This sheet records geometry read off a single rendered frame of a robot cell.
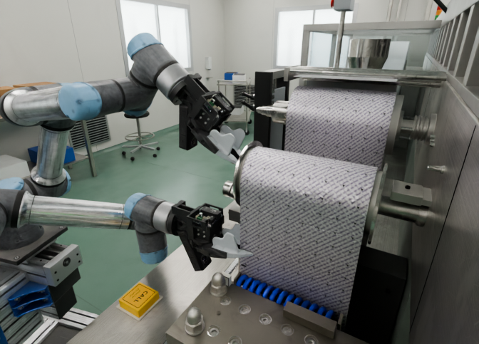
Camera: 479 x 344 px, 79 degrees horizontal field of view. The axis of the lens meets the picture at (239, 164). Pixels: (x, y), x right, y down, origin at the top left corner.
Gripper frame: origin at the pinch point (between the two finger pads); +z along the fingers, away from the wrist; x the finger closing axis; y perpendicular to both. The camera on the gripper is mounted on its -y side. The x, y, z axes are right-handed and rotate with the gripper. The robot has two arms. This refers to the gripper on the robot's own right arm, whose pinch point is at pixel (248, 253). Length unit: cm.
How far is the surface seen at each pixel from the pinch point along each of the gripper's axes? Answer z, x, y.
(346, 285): 20.5, -0.3, 1.4
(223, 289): -1.9, -7.3, -4.7
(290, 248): 9.3, -0.3, 5.4
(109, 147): -357, 222, -104
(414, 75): 24, 30, 36
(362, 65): 8, 72, 36
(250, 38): -290, 556, 55
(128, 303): -26.3, -12.8, -16.5
